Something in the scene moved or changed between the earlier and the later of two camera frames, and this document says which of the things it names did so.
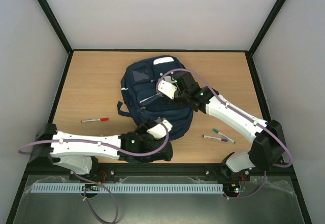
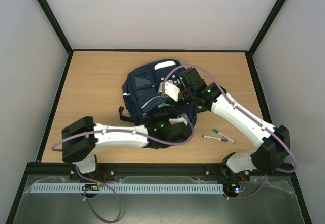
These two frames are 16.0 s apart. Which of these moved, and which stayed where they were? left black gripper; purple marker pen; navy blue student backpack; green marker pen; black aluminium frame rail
Moved: left black gripper; navy blue student backpack
Stayed: black aluminium frame rail; green marker pen; purple marker pen
